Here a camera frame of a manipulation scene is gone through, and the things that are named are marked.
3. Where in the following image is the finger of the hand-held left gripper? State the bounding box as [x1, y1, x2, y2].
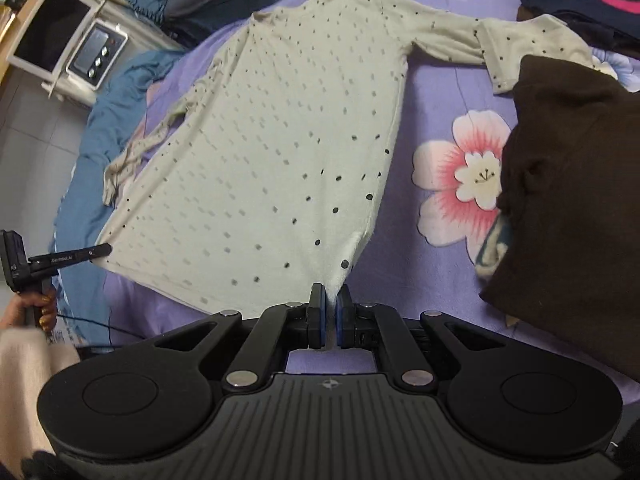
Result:
[29, 242, 114, 274]

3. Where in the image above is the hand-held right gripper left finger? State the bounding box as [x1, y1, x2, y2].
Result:
[154, 283, 330, 394]

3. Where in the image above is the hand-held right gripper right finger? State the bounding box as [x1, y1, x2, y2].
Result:
[336, 284, 507, 394]

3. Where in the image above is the white polka dot shirt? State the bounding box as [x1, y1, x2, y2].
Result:
[102, 0, 619, 314]

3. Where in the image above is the person's left hand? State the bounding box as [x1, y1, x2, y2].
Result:
[0, 292, 59, 335]

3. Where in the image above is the blue bed sheet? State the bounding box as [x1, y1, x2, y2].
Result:
[52, 50, 189, 346]

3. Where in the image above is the silver control panel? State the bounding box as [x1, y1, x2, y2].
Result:
[65, 22, 129, 92]

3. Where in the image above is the white appliance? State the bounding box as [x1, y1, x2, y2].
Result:
[7, 0, 188, 109]

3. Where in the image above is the purple floral bed sheet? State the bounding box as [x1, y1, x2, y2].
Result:
[50, 0, 640, 361]

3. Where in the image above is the dark brown cloth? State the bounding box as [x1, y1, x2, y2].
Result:
[478, 54, 640, 384]

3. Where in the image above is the black cable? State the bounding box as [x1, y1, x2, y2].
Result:
[52, 313, 133, 348]

